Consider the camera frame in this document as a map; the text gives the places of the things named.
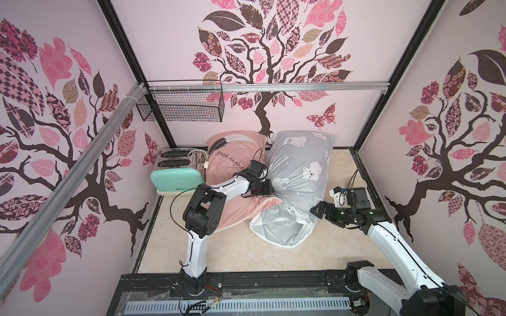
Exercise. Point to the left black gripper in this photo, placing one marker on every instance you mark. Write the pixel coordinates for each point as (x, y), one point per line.
(266, 188)

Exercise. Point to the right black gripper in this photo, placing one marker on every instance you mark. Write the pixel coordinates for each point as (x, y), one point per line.
(325, 209)

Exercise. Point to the pink good night pillow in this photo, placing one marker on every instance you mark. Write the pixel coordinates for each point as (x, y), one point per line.
(228, 154)

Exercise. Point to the grey polar bear pillow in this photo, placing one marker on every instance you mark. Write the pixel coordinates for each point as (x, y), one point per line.
(297, 167)

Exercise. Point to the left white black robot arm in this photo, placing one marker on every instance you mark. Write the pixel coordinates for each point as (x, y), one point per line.
(203, 214)

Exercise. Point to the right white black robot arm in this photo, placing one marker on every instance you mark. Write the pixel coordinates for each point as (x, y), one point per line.
(422, 292)

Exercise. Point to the mint green toaster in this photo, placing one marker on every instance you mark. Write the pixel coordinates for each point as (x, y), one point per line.
(178, 169)

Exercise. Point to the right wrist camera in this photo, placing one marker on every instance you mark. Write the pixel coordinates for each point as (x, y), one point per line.
(339, 196)

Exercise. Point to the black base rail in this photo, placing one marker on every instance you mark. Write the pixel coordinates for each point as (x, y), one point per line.
(145, 287)

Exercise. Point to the black wire basket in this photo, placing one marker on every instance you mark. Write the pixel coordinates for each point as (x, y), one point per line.
(183, 101)

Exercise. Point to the back aluminium rail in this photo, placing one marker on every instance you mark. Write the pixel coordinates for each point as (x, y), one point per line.
(276, 87)

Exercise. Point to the aluminium rail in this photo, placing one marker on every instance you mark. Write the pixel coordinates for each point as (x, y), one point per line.
(276, 87)
(13, 261)

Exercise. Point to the white vented cable duct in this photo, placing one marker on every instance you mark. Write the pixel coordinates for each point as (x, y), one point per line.
(236, 306)

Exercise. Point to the left aluminium rail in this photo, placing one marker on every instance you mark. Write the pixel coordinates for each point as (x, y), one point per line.
(13, 261)

